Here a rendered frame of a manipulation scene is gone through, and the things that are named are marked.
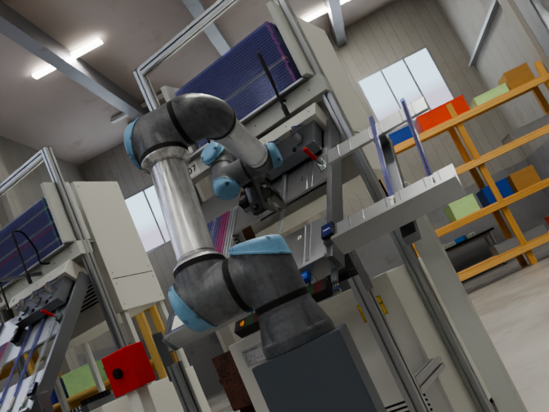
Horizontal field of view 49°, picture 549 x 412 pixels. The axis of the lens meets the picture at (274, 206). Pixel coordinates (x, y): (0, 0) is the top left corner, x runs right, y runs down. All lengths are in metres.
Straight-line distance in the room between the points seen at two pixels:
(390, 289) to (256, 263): 0.87
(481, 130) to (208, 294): 11.61
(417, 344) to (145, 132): 1.09
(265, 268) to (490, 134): 11.60
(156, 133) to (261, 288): 0.45
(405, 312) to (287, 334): 0.88
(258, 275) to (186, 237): 0.20
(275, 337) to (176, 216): 0.34
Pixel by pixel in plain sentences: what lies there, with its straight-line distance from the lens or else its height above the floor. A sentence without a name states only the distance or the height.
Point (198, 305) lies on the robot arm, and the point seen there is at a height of 0.70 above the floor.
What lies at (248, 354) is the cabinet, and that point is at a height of 0.56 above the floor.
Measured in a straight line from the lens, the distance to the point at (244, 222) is 2.16.
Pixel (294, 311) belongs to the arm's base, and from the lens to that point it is 1.16.
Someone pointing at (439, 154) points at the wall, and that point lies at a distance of 12.45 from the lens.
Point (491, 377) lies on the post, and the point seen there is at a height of 0.25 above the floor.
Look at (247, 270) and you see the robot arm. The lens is 1.17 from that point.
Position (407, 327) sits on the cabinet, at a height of 0.43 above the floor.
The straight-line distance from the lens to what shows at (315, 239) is 1.80.
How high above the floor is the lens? 0.59
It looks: 11 degrees up
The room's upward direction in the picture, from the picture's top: 25 degrees counter-clockwise
